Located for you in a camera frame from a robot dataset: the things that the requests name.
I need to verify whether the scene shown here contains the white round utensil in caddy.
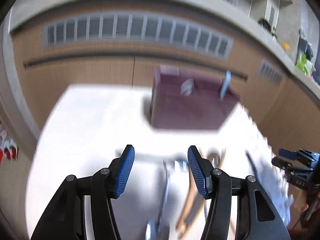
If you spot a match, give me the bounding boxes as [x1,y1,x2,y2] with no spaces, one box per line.
[180,79,194,96]

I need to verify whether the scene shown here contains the black smiley-handle utensil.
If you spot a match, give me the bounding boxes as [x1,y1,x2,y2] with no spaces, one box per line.
[246,151,260,181]

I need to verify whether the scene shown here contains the white fringed table cloth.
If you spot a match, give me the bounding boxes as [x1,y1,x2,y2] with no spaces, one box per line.
[25,85,293,239]

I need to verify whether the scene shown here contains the light blue handled utensil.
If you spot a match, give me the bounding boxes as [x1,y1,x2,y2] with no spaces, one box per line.
[220,70,232,100]

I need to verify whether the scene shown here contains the smoky translucent plastic spoon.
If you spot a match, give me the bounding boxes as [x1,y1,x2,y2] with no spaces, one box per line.
[207,152,224,168]

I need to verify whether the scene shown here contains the small grey ventilation grille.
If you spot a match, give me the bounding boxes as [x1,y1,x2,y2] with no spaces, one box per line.
[257,60,283,85]

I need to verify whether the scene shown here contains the maroon plastic utensil caddy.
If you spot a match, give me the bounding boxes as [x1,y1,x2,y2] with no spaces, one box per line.
[150,66,240,130]

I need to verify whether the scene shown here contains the green items on counter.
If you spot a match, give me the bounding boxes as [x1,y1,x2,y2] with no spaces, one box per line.
[296,53,314,76]

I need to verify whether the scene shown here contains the wooden chopstick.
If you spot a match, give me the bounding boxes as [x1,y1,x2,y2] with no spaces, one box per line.
[175,152,226,233]
[176,195,206,239]

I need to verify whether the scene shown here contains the white-knob metal spoon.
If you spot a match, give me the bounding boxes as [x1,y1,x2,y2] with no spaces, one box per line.
[144,160,174,240]

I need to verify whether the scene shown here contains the yellow object on counter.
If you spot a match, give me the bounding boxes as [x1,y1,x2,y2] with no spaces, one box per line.
[281,42,291,51]

